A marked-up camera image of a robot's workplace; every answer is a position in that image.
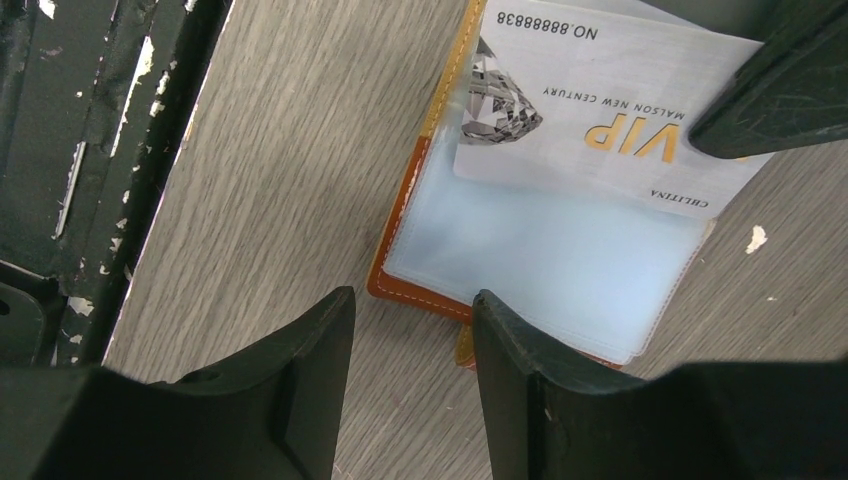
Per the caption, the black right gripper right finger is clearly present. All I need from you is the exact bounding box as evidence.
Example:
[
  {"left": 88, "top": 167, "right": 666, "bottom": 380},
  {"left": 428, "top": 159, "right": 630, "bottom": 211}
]
[{"left": 472, "top": 290, "right": 847, "bottom": 479}]

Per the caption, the white diamond VIP card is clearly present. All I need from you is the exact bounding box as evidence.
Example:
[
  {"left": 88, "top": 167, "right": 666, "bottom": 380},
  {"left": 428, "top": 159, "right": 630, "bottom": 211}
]
[{"left": 453, "top": 1, "right": 768, "bottom": 219}]

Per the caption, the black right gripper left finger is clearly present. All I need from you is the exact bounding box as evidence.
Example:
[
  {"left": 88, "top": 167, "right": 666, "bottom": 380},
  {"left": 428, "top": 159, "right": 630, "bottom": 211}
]
[{"left": 1, "top": 286, "right": 356, "bottom": 479}]

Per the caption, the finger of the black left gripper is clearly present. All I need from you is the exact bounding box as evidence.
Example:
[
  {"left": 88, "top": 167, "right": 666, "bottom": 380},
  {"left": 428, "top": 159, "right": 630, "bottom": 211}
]
[{"left": 689, "top": 1, "right": 847, "bottom": 159}]

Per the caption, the brown leather card holder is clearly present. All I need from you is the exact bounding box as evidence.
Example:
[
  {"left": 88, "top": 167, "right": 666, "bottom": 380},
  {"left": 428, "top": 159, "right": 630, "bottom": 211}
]
[{"left": 367, "top": 1, "right": 714, "bottom": 368}]

